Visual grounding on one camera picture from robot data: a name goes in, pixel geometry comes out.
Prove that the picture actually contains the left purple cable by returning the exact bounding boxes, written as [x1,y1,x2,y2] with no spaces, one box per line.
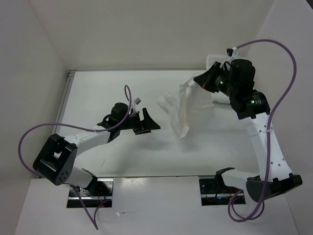
[18,84,133,231]

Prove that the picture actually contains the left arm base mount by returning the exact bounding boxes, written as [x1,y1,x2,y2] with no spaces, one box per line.
[67,173,114,209]

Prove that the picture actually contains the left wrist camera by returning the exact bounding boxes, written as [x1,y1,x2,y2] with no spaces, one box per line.
[130,97,141,114]

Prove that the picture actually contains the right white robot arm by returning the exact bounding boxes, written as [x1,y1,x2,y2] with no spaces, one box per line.
[194,59,303,202]

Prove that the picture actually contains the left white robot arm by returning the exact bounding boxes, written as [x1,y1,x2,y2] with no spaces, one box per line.
[33,103,160,196]

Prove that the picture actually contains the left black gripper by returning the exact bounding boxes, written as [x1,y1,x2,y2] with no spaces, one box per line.
[119,108,160,135]

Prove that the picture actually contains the white pleated skirt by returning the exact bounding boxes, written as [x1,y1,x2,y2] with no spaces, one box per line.
[156,78,213,139]

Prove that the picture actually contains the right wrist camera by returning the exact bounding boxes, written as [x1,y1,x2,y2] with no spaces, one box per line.
[226,47,240,59]

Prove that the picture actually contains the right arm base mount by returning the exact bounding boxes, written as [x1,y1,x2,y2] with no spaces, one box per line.
[199,167,240,206]

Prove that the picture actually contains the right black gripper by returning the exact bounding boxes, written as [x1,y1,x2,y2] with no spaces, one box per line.
[194,61,237,96]

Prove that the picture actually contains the white perforated plastic basket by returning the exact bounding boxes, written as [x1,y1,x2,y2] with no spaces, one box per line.
[206,54,233,105]

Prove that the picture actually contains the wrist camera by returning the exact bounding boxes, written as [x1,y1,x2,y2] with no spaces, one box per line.
[130,97,141,114]
[226,47,240,59]

